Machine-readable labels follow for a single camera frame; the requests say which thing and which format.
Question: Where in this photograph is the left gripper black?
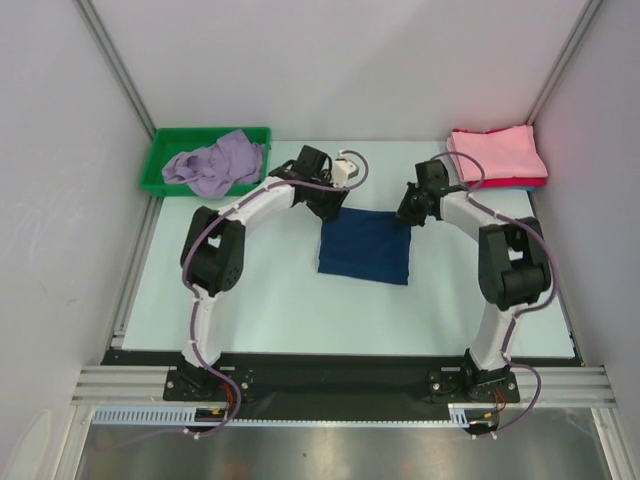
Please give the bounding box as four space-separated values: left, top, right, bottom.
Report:
305 171 348 222

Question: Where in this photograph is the navy blue t shirt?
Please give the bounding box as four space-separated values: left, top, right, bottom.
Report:
318 208 411 286

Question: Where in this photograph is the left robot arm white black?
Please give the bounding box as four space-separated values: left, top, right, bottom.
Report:
167 145 359 400

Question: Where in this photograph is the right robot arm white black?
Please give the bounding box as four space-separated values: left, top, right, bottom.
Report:
397 156 556 402

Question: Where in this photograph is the red folded t shirt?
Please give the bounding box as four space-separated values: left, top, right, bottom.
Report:
466 177 547 190

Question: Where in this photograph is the lilac t shirt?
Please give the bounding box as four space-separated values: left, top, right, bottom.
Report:
161 129 266 199

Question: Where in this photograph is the pink folded t shirt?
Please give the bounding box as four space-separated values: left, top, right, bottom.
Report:
446 125 548 183

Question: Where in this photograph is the green plastic bin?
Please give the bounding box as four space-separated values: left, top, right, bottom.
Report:
140 126 272 197

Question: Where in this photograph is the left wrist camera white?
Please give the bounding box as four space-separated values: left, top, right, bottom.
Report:
330 152 359 188

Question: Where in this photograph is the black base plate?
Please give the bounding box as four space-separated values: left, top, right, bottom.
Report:
102 349 581 422

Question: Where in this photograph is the aluminium frame rail front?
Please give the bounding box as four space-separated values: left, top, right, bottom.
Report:
71 366 616 408

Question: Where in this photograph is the left aluminium corner post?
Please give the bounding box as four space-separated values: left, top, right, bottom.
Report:
72 0 156 140

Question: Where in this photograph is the aluminium corner post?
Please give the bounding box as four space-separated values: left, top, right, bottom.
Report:
72 0 156 140
525 0 605 126

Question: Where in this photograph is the right aluminium corner post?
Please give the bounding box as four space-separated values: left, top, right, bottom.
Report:
525 0 605 126

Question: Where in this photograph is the grey slotted cable duct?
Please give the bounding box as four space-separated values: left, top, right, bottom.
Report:
92 406 495 430

